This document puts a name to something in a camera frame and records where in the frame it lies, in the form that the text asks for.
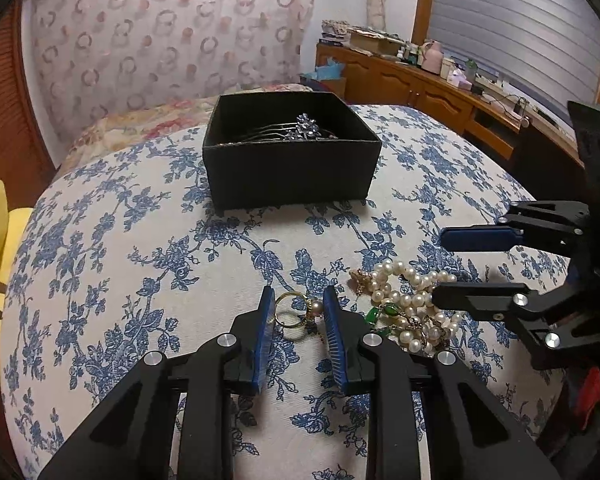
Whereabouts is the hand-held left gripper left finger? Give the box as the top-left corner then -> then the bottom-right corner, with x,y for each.
37,285 -> 277,480

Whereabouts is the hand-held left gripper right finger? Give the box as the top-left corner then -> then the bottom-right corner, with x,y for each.
322,285 -> 563,480

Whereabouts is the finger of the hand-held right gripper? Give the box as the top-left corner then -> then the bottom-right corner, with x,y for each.
439,201 -> 591,257
432,282 -> 588,368

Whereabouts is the gold pearl ring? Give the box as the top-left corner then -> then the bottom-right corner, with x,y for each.
272,291 -> 326,332

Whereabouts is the white pearl necklace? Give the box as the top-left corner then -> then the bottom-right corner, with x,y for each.
370,260 -> 468,353

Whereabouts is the black jewelry box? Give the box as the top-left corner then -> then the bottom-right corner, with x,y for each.
201,91 -> 383,211

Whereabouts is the silver flower hair comb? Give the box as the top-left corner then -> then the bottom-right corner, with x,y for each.
240,114 -> 338,143

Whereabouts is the green stone pendant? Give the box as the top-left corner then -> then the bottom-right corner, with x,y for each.
365,302 -> 398,328

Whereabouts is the gold flower earring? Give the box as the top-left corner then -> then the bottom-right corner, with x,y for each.
350,269 -> 376,296

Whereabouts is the red cloth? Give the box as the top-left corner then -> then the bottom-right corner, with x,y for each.
575,366 -> 600,433

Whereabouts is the blue floral cloth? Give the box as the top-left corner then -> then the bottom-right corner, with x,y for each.
0,104 -> 588,480

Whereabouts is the grey window blind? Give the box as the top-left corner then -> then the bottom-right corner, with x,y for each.
425,0 -> 600,106

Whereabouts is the wooden cabinet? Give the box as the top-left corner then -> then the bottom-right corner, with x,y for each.
315,42 -> 586,166

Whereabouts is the pink thermos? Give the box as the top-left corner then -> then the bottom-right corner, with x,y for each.
422,40 -> 443,73

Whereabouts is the cardboard box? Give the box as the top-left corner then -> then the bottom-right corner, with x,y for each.
347,29 -> 406,57

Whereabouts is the blue bag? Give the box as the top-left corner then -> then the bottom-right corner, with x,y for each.
300,57 -> 348,98

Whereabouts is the stack of books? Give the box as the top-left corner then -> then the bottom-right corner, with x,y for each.
320,19 -> 351,45

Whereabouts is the rose floral bed blanket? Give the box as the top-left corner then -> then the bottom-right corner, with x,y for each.
60,82 -> 326,176

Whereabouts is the yellow plush toy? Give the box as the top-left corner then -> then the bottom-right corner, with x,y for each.
0,180 -> 36,383

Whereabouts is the wooden louvered wardrobe door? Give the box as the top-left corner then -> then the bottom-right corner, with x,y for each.
0,7 -> 56,196

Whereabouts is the black cable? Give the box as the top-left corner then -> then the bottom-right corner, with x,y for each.
485,92 -> 531,117

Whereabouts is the wooden window frame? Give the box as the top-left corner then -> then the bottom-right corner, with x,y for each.
412,0 -> 600,106

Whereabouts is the ring patterned curtain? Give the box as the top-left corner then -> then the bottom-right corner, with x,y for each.
22,0 -> 316,143

